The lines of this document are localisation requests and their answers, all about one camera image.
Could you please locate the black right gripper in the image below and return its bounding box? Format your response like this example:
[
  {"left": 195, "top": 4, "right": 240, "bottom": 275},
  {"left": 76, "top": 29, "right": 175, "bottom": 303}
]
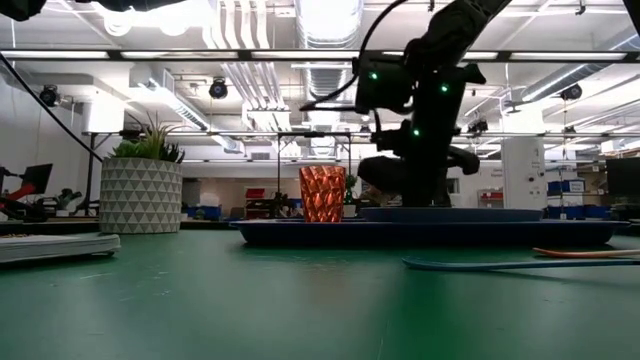
[{"left": 357, "top": 63, "right": 487, "bottom": 209}]

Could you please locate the blue plate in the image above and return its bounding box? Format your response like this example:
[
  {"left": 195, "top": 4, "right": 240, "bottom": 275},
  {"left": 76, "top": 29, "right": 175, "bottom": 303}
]
[{"left": 358, "top": 207, "right": 544, "bottom": 224}]

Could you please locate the orange faceted plastic cup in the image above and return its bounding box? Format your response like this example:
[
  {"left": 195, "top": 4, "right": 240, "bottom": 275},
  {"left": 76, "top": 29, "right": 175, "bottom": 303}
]
[{"left": 298, "top": 165, "right": 347, "bottom": 224}]

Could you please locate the orange plastic utensil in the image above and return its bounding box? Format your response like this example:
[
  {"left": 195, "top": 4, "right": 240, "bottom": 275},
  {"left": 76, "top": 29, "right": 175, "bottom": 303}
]
[{"left": 532, "top": 246, "right": 640, "bottom": 259}]

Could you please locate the dark blue tray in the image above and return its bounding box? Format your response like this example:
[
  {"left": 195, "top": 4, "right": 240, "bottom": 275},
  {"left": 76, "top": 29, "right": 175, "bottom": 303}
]
[{"left": 230, "top": 218, "right": 631, "bottom": 247}]

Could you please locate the person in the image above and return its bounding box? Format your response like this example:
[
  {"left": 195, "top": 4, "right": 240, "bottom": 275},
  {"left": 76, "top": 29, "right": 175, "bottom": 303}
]
[{"left": 367, "top": 185, "right": 401, "bottom": 208}]

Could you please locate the shelf with red boxes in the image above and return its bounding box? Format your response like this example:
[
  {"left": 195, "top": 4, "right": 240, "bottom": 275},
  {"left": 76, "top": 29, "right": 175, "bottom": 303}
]
[{"left": 477, "top": 188, "right": 505, "bottom": 209}]

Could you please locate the blue plastic utensil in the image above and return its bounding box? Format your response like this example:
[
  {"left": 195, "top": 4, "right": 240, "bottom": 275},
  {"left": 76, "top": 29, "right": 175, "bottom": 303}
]
[{"left": 401, "top": 256, "right": 640, "bottom": 273}]

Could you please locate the small plant in white pot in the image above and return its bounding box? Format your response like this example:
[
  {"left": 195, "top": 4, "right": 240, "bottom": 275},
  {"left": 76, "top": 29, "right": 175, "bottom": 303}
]
[{"left": 343, "top": 173, "right": 359, "bottom": 219}]

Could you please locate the white pillar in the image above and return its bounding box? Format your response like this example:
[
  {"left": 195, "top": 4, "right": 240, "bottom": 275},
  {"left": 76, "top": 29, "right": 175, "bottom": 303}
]
[{"left": 501, "top": 137, "right": 548, "bottom": 211}]

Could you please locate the black desk monitor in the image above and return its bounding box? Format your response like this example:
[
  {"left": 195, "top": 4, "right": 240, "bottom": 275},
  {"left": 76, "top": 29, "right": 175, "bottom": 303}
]
[{"left": 606, "top": 157, "right": 640, "bottom": 196}]

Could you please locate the patterned planter with green plant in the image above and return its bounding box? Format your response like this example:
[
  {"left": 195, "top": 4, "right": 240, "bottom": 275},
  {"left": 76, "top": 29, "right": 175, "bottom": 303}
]
[{"left": 99, "top": 112, "right": 186, "bottom": 235}]

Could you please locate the grey flat board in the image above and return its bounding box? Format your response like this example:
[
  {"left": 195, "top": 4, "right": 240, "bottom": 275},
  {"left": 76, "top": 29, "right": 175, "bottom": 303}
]
[{"left": 0, "top": 233, "right": 122, "bottom": 265}]

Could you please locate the small black angled monitor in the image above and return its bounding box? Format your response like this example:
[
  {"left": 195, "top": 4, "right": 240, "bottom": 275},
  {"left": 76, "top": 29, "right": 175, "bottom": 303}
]
[{"left": 22, "top": 163, "right": 54, "bottom": 196}]

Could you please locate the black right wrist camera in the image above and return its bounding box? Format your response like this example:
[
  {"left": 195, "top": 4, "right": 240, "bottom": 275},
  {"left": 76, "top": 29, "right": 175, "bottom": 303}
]
[{"left": 353, "top": 52, "right": 419, "bottom": 115}]

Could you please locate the black metal stand frame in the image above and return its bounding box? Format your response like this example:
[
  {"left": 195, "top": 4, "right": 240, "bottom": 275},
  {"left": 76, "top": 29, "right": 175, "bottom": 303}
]
[{"left": 276, "top": 131, "right": 353, "bottom": 220}]

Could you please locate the silver ceiling air duct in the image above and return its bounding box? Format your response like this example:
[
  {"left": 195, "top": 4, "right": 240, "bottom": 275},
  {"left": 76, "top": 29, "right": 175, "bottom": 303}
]
[{"left": 294, "top": 0, "right": 364, "bottom": 156}]

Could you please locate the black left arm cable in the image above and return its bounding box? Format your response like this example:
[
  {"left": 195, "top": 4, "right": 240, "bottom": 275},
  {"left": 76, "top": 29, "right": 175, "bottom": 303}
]
[{"left": 0, "top": 49, "right": 105, "bottom": 164}]

